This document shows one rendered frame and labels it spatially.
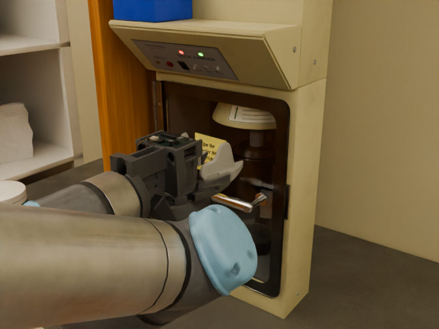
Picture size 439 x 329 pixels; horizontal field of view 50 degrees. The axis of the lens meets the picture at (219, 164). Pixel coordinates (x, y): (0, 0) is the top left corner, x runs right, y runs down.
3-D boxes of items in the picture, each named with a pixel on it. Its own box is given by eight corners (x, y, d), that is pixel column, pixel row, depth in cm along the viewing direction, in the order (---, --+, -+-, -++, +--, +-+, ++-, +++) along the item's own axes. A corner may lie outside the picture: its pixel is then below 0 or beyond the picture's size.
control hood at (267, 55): (154, 68, 95) (151, 15, 91) (299, 88, 77) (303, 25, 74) (111, 76, 86) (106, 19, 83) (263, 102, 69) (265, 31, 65)
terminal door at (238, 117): (166, 249, 110) (157, 78, 95) (279, 299, 93) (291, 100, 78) (163, 250, 109) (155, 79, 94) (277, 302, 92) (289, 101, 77)
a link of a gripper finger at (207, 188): (236, 177, 65) (184, 194, 60) (236, 187, 65) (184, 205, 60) (215, 167, 68) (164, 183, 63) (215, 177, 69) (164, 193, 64)
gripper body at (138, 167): (207, 138, 61) (142, 166, 52) (208, 198, 65) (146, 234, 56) (163, 128, 66) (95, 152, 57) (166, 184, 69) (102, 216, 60)
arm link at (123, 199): (119, 251, 52) (72, 230, 57) (147, 234, 56) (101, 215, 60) (113, 190, 50) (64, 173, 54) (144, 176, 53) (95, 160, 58)
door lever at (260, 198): (226, 193, 92) (226, 181, 91) (267, 207, 87) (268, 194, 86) (209, 203, 88) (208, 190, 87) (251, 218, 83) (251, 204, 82)
